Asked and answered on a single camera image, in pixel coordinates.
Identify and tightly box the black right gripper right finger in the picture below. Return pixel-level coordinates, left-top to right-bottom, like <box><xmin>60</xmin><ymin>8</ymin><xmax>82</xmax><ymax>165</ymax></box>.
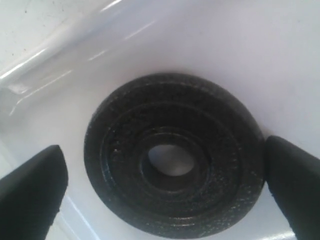
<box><xmin>264</xmin><ymin>135</ymin><xmax>320</xmax><ymax>240</ymax></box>

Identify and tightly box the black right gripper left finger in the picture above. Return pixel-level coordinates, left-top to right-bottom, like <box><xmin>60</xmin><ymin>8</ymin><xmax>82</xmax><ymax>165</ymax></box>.
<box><xmin>0</xmin><ymin>145</ymin><xmax>68</xmax><ymax>240</ymax></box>

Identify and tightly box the black weight plate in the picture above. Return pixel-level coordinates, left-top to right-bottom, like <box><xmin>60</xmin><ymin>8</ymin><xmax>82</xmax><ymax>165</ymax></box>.
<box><xmin>83</xmin><ymin>72</ymin><xmax>265</xmax><ymax>239</ymax></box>

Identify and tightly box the white rectangular tray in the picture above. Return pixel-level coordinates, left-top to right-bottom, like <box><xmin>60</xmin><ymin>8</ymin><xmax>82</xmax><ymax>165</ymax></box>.
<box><xmin>0</xmin><ymin>0</ymin><xmax>320</xmax><ymax>240</ymax></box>

